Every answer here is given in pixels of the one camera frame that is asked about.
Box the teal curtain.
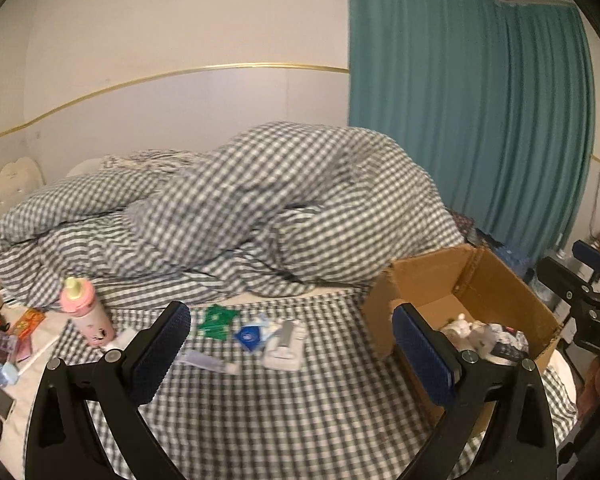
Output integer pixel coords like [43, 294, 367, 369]
[349, 0, 595, 259]

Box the pink bottle yellow cap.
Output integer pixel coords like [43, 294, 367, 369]
[60, 276, 116, 348]

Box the orange snack packet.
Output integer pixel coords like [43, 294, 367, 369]
[9, 308, 45, 339]

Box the grey checked duvet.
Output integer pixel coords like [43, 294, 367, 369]
[0, 122, 463, 309]

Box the light blue small case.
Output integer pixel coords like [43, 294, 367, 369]
[2, 362, 19, 385]

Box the cardboard box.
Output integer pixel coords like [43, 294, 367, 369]
[362, 244, 562, 425]

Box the purple transparent case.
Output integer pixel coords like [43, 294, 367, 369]
[0, 330, 19, 364]

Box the white tube with barcode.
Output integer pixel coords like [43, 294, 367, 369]
[175, 350, 239, 375]

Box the blue tissue pack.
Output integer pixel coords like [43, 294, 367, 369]
[233, 318, 278, 353]

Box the white plush toy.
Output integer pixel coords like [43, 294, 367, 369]
[440, 313, 496, 356]

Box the green sachet packet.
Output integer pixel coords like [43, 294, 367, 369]
[197, 304, 239, 341]

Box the floral black white pouch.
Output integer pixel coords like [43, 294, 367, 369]
[488, 323, 529, 364]

